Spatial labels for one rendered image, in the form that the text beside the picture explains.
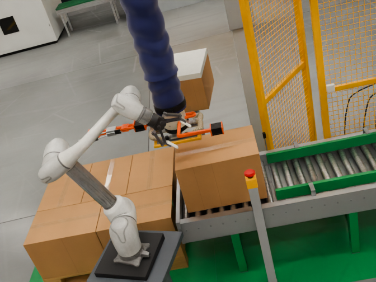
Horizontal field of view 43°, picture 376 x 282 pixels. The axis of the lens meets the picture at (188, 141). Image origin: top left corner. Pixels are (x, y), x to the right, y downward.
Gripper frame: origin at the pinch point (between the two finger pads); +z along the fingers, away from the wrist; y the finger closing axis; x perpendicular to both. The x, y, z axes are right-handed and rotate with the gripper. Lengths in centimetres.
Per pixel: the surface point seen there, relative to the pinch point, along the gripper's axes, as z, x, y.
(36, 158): -54, -332, 208
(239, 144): 61, -76, 6
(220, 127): 31, -46, -4
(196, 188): 49, -68, 48
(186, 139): 23, -68, 20
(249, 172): 57, -27, 8
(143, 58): -31, -65, -15
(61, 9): -144, -819, 106
